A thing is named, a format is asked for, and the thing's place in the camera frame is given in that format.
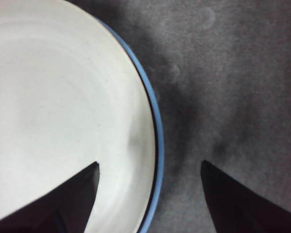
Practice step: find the blue round plate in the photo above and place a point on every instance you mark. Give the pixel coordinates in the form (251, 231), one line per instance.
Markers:
(160, 126)

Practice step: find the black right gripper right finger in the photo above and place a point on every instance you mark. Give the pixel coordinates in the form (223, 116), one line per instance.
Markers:
(240, 208)

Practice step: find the white round plate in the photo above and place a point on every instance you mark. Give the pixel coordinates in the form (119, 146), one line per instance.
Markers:
(63, 85)

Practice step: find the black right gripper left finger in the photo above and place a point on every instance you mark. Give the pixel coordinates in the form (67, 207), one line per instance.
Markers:
(51, 208)

